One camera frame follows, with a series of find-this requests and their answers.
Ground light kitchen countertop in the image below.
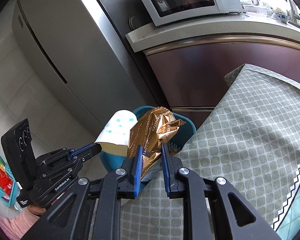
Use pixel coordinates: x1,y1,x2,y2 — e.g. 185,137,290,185
125,12,300,53

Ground person's left hand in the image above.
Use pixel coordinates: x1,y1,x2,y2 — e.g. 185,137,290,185
27,200,54,217

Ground white dotted paper cup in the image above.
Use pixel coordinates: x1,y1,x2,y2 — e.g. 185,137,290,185
94,109,138,155

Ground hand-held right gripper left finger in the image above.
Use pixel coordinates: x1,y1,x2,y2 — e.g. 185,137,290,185
22,145,143,240

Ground blue patterned bowl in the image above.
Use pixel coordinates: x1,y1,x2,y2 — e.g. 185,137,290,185
274,12,290,22

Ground grey refrigerator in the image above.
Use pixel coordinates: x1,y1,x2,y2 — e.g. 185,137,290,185
11,0,165,135

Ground teal plastic bin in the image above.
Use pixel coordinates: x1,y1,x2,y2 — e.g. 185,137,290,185
100,106,197,184

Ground red snack packet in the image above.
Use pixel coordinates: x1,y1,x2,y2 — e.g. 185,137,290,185
0,167,14,193

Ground clear glass container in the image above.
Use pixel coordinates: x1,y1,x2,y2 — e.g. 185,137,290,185
245,5,268,16

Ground white microwave oven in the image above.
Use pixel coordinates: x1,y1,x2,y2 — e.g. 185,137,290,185
136,0,243,27

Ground white plastic bags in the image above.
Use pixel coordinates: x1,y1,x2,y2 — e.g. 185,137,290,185
267,2,288,14

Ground white foam fruit net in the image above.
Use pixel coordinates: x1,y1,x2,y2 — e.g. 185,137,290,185
168,142,182,155

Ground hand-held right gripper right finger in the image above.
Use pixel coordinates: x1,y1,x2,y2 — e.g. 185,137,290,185
160,144,282,240

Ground patterned tablecloth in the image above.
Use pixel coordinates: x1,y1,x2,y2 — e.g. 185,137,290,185
120,64,300,240

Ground round grey disc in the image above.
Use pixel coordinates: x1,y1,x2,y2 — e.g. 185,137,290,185
129,16,141,31

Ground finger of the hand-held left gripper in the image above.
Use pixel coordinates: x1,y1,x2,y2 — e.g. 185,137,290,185
65,142,97,156
72,144,102,162

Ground gold foil wrapper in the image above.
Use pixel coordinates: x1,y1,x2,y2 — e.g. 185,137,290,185
126,106,187,180

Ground brown base cabinets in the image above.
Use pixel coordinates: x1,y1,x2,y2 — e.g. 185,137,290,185
143,39,300,128

